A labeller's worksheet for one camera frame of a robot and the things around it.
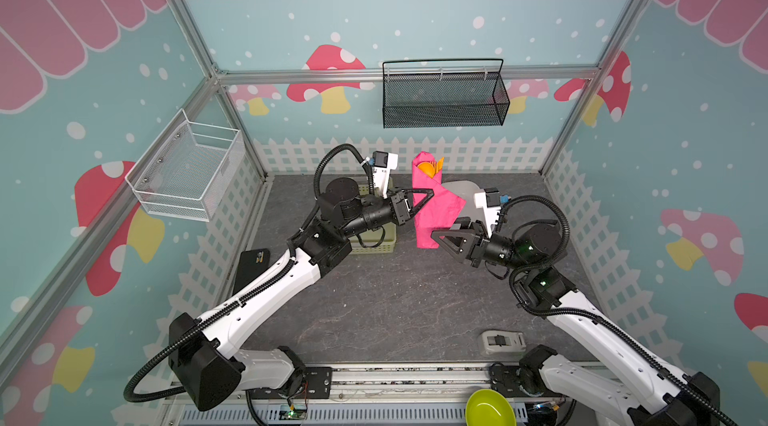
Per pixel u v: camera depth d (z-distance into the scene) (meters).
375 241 0.60
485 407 0.71
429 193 0.60
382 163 0.57
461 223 0.60
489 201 0.55
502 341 0.77
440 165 0.61
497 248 0.56
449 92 0.93
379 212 0.56
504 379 0.74
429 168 0.60
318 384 0.74
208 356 0.38
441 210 0.60
